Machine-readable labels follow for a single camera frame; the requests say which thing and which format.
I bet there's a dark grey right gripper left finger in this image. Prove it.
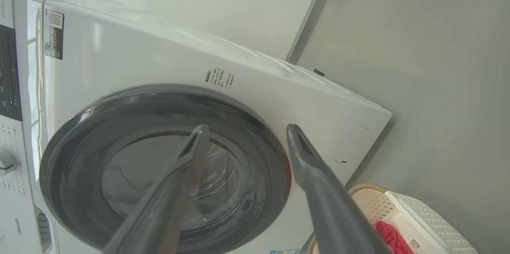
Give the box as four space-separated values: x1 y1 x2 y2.
103 124 210 254

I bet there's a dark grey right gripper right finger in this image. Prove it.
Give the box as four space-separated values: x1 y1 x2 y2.
286 124 394 254

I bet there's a cream perforated laundry basket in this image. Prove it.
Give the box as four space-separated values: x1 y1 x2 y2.
307 183 479 254

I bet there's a red garment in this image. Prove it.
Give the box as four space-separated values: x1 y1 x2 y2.
373 221 415 254

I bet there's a round white filter cover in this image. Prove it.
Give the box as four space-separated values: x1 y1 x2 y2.
333 128 374 165

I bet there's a dark round washing machine door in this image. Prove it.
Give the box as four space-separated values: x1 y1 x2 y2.
39 84 292 254

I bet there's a white detergent drawer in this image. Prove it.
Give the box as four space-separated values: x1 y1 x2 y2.
34 204 55 253

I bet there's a white front-load washing machine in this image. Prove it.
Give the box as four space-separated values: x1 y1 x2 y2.
0 0 393 254

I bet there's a white washing machine dial knob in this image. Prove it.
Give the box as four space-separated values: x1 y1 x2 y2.
0 146 19 177

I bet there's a grey metal baseboard strip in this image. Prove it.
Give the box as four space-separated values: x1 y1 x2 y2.
286 0 343 64

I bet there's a black washing machine control panel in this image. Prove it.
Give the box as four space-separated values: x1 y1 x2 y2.
0 25 23 122

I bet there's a dark QR code sticker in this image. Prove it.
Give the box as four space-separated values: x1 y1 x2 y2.
44 9 65 60

